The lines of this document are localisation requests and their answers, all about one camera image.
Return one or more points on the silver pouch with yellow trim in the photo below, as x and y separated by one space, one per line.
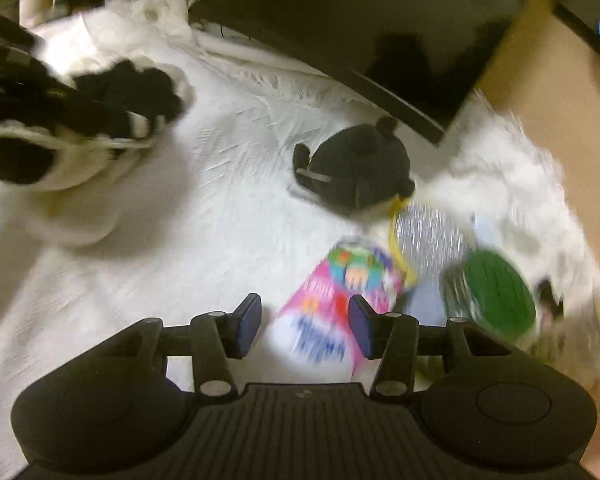
425 240

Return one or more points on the light wooden furniture panel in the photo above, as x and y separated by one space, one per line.
540 110

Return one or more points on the black device with blue lights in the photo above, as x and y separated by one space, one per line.
580 22

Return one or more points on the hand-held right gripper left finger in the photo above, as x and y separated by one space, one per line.
250 325

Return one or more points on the white fringed blanket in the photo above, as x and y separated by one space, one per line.
220 220

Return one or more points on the pink printed packet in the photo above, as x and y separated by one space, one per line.
320 285

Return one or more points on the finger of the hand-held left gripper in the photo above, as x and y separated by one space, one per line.
10 35
70 110

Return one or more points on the green round knitted pad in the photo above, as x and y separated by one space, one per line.
500 290

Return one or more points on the black and white plush toy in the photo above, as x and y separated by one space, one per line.
145 85

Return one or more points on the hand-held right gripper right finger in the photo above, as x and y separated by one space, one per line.
360 330

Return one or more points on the black furniture panel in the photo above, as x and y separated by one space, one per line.
355 20

